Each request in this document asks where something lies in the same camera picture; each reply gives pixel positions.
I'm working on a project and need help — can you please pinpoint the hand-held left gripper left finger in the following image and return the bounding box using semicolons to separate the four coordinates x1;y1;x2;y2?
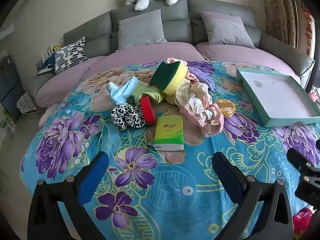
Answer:
27;151;110;240

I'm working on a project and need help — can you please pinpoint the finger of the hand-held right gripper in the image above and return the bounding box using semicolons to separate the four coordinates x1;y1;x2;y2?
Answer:
286;148;320;208

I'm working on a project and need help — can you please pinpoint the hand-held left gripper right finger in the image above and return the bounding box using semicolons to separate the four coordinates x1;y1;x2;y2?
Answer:
211;151;294;240

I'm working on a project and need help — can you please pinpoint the pink frilly cloth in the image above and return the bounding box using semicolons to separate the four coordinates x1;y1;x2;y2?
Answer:
180;90;224;138

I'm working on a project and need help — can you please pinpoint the cow print scrunchie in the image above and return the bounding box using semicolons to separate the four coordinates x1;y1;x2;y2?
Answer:
111;104;146;131

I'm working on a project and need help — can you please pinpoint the teal box tray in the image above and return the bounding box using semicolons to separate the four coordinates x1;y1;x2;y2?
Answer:
236;67;320;128

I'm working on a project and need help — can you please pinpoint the light blue cloth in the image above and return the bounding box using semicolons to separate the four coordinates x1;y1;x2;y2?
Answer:
106;76;139;105

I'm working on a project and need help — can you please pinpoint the cream lace cloth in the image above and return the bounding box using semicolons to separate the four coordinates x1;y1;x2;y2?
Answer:
164;80;209;105

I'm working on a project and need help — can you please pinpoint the lime green cloth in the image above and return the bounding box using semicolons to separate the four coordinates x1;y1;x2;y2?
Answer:
126;80;164;105

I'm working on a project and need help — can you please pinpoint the pink white striped cloth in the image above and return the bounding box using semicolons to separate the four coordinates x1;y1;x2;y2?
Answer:
167;57;200;83

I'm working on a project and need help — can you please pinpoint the yellow green sponge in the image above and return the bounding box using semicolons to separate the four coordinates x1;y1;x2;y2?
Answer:
149;61;188;95

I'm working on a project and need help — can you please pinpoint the floral blanket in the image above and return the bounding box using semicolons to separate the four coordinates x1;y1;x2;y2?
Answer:
21;60;320;240

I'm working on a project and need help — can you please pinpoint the orange round box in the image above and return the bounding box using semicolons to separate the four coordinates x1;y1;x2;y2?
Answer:
214;99;236;118

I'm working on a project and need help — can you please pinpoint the green tissue pack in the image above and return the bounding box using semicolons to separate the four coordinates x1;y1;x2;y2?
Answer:
153;116;184;152

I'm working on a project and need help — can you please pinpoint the silver bag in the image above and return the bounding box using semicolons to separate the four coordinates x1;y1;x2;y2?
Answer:
16;92;38;115

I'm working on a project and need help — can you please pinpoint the green white box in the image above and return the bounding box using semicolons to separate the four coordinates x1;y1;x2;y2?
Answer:
0;107;15;133

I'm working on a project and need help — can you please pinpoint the purple packet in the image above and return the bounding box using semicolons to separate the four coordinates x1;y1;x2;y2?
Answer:
187;66;216;90

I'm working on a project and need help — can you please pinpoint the blue patterned cushion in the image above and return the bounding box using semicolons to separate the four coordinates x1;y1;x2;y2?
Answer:
37;54;57;76

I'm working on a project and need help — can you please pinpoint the dark cabinet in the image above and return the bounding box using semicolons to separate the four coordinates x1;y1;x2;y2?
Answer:
0;55;25;123

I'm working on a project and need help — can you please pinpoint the black white patterned pillow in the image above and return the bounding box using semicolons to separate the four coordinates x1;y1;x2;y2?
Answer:
54;37;89;74

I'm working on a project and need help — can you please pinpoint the white yellow booklet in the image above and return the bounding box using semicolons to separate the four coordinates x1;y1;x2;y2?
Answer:
41;45;62;63

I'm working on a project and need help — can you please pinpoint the lilac sofa cover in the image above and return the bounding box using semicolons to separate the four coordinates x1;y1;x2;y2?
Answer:
35;41;302;108

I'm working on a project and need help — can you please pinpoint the lilac grey pillow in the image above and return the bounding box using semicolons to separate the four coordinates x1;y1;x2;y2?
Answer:
199;11;256;49

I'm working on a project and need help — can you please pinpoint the red gold hanging decoration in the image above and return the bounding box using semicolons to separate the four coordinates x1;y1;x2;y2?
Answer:
299;7;317;58

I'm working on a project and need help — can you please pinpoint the beige patterned curtain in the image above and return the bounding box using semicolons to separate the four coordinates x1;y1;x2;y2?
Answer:
259;0;300;53

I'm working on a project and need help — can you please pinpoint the grey sofa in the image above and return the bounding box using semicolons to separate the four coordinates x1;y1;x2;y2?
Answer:
32;0;316;100

